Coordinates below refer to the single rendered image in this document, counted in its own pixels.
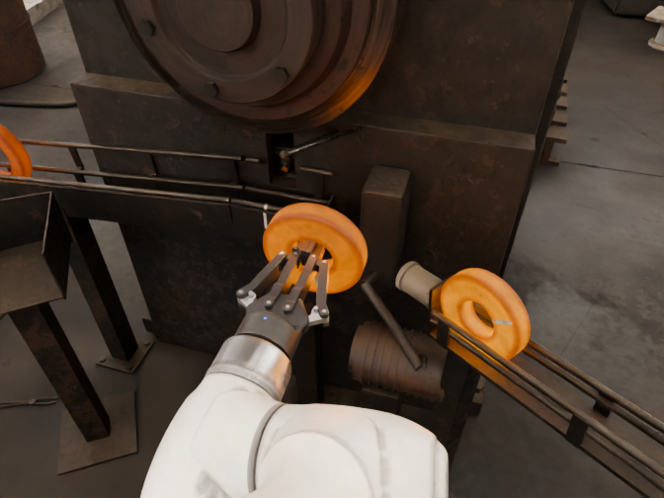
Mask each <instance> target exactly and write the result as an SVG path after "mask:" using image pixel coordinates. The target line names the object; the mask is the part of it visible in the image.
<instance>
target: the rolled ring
mask: <svg viewBox="0 0 664 498"><path fill-rule="evenodd" d="M0 148H1V149H2V151H3V152H4V153H5V154H6V156H7V158H8V159H9V162H10V164H11V172H5V171H2V170H0V174H5V175H14V176H24V177H31V175H32V171H33V167H32V161H31V158H30V156H29V154H28V152H27V150H26V148H25V147H24V145H23V144H22V143H21V141H20V140H19V139H18V138H17V137H16V136H15V135H14V134H13V133H12V132H11V131H10V130H8V129H7V128H5V127H4V126H3V125H1V124H0Z"/></svg>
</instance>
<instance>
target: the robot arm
mask: <svg viewBox="0 0 664 498"><path fill-rule="evenodd" d="M324 252H325V247H324V246H322V245H321V244H319V243H317V242H314V241H311V240H299V242H298V244H297V246H294V247H292V248H291V253H287V252H285V251H281V252H279V253H278V254H277V255H276V256H275V257H274V258H273V259H272V261H271V262H270V263H269V264H268V265H267V266H266V267H265V268H264V269H263V270H262V271H261V272H260V273H259V274H258V275H257V276H256V277H255V279H254V280H253V281H252V282H251V283H250V284H249V285H247V286H245V287H243V288H241V289H240V290H238V291H237V292H236V295H237V300H238V305H239V306H240V307H245V309H246V310H245V311H246V316H245V317H244V318H243V320H242V322H241V324H240V326H239V328H238V330H237V331H236V333H235V335H234V336H232V337H230V338H228V339H227V340H226V341H224V343H223V345H222V346H221V348H220V350H219V352H218V354H217V355H216V357H215V359H214V361H213V363H212V365H211V366H210V368H209V369H208V370H207V373H206V375H205V378H204V379H203V381H202V382H201V384H200V385H199V386H198V387H197V389H196V390H195V391H193V392H192V393H191V394H190V395H189V396H188V397H187V399H186V400H185V401H184V403H183V404H182V406H181V407H180V409H179V410H178V412H177V413H176V415H175V417H174V419H173V420H172V422H171V424H170V425H169V427H168V429H167V431H166V433H165V435H164V436H163V439H162V441H161V443H160V445H159V447H158V449H157V451H156V453H155V456H154V458H153V461H152V463H151V466H150V467H149V470H148V473H147V475H146V478H145V481H144V485H143V488H142V491H141V496H140V498H449V460H448V454H447V451H446V449H445V448H444V447H443V445H442V444H441V443H440V442H439V441H438V440H437V437H436V436H435V435H434V434H433V433H432V432H430V431H429V430H427V429H426V428H424V427H422V426H420V425H419V424H417V423H414V422H412V421H410V420H408V419H405V418H403V417H400V416H397V415H394V414H391V413H387V412H382V411H377V410H372V409H367V408H360V407H353V406H344V405H333V404H317V403H314V404H302V405H299V404H287V403H282V398H283V395H284V393H285V391H286V388H287V385H288V383H289V381H290V378H291V359H292V357H293V355H294V352H295V350H296V348H297V345H298V343H299V341H300V338H301V336H302V335H303V334H304V333H306V332H307V331H308V329H309V326H312V325H317V324H320V325H321V326H322V327H327V326H328V325H329V310H328V307H327V305H326V300H327V290H328V279H329V262H328V261H327V260H321V259H322V257H323V255H324ZM300 263H301V264H300ZM300 265H302V266H304V268H303V270H302V272H301V274H300V276H299V278H298V280H297V282H296V284H295V286H294V288H292V290H291V292H290V294H288V292H289V290H290V288H291V284H292V282H293V280H294V278H295V276H296V274H297V272H298V270H299V268H300ZM316 273H319V275H318V284H317V293H316V305H315V306H314V307H313V308H312V310H311V314H310V315H309V316H308V315H307V313H306V310H305V307H304V305H303V301H304V299H305V297H306V295H307V293H308V290H309V288H310V286H311V284H312V282H313V279H314V277H315V275H316ZM278 276H280V277H279V279H278V281H277V282H276V283H274V285H273V287H272V289H271V291H270V293H268V294H266V295H264V296H262V297H260V296H261V295H262V294H263V293H264V292H265V291H266V289H267V288H268V287H269V286H270V285H271V284H272V283H273V282H274V281H275V280H276V278H277V277H278ZM259 297H260V298H259ZM258 298H259V299H258Z"/></svg>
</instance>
